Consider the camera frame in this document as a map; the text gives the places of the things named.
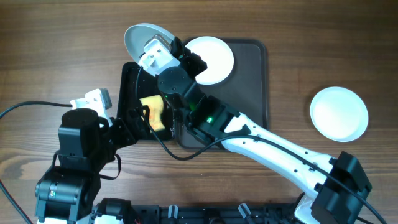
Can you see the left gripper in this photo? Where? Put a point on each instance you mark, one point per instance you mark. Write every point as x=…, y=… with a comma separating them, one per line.
x=128, y=137

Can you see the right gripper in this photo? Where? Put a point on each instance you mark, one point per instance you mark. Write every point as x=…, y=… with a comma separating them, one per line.
x=186, y=58

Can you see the yellow green sponge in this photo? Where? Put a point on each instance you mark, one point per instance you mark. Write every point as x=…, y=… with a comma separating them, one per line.
x=156, y=106

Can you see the light grey plate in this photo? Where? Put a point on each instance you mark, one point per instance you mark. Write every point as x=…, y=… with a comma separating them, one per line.
x=136, y=37

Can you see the white plate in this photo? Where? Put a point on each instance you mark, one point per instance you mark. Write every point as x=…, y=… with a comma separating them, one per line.
x=217, y=55
x=339, y=114

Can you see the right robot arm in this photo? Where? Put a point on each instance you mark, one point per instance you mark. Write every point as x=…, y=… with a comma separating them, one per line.
x=335, y=189

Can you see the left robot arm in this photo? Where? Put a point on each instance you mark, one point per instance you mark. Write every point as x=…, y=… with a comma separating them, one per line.
x=89, y=139

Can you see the dark brown serving tray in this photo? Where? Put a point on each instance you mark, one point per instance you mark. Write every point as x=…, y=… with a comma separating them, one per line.
x=246, y=88

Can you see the black plastic bin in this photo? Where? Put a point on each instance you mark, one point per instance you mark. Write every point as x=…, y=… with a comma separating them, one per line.
x=135, y=84

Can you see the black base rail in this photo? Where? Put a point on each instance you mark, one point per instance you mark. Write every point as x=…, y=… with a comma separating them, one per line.
x=111, y=210

